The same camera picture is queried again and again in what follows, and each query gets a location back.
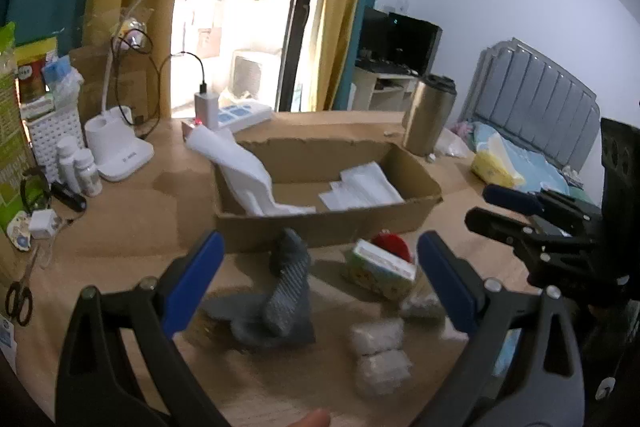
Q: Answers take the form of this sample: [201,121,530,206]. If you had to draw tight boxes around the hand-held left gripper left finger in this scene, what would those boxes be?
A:
[55,229,227,427]

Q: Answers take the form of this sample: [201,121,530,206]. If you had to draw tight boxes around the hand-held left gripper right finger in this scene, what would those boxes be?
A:
[415,231,586,427]

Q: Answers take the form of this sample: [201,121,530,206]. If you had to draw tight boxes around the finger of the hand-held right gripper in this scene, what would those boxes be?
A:
[482,184,602,220]
[464,207,597,254]

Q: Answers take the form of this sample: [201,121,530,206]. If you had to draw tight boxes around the red round soft toy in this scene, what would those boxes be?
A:
[370,231,415,264]

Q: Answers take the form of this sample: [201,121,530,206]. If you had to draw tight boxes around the green white tissue packet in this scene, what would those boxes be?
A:
[342,239,418,303]

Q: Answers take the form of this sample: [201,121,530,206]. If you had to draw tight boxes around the grey sock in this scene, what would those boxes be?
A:
[202,228,317,350]

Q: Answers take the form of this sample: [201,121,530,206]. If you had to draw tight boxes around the brown cardboard box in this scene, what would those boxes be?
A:
[214,138,444,254]

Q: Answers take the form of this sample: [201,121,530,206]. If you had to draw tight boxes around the person's left hand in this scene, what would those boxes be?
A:
[285,409,332,427]

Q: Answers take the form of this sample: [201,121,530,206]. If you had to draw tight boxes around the clear wrapped white pack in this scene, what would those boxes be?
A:
[348,319,405,355]
[354,352,414,396]
[400,277,447,321]

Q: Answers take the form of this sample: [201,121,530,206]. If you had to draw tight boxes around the blue bedding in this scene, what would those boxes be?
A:
[470,122,587,204]

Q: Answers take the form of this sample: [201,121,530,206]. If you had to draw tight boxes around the clear plastic bag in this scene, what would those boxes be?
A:
[434,127,476,160]

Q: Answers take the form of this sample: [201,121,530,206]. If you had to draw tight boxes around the grey padded headboard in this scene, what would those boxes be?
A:
[460,38,601,172]

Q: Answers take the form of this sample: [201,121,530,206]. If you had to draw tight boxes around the steel tumbler black lid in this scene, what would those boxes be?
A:
[402,74,458,158]

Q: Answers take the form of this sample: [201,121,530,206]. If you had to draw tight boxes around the white crumpled cloth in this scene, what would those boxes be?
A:
[186,127,317,217]

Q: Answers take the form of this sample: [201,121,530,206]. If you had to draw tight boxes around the white desk lamp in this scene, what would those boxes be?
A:
[84,0,217,182]

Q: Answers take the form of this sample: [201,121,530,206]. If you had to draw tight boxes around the white plastic bottle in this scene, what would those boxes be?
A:
[56,138,81,190]
[74,149,104,198]

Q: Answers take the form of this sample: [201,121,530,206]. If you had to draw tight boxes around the black stapler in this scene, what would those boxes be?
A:
[50,181,87,212]

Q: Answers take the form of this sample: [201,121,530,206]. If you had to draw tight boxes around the white plug adapter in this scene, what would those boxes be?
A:
[28,209,61,239]

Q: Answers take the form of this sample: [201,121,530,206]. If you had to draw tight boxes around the white blue power strip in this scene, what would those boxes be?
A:
[218,102,274,130]

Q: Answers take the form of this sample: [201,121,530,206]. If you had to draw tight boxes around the white charger brick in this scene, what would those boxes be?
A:
[194,91,221,130]

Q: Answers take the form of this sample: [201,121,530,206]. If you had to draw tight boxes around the white computer desk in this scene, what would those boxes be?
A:
[350,62,422,110]

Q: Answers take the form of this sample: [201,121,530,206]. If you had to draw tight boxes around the printed round pouch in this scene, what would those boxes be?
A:
[10,211,34,253]

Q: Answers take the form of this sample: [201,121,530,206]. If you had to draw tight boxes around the black computer monitor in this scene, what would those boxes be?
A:
[360,7,444,76]

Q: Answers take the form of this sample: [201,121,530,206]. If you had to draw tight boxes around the white perforated basket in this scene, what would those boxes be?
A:
[25,109,84,182]

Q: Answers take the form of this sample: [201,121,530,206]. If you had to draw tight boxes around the white outdoor air conditioner unit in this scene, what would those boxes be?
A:
[231,49,281,100]

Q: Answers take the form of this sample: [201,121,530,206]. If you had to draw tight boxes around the brown cardboard sheet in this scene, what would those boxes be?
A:
[67,9,174,124]

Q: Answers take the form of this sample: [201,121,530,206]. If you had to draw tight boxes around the green snack bag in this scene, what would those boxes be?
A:
[0,22,39,236]

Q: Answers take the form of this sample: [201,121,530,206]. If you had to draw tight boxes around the blue white plastic packet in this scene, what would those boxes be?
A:
[42,56,84,108]

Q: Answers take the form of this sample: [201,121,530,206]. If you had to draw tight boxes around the small toy figurine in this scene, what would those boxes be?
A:
[117,19,149,54]

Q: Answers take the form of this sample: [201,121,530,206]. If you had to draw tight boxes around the black handled scissors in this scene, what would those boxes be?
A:
[5,247,41,327]

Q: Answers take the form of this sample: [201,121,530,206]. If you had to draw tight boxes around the black charging cable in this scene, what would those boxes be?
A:
[114,27,208,140]

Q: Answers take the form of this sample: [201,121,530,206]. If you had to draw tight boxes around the black door frame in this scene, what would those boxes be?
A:
[275,0,334,112]

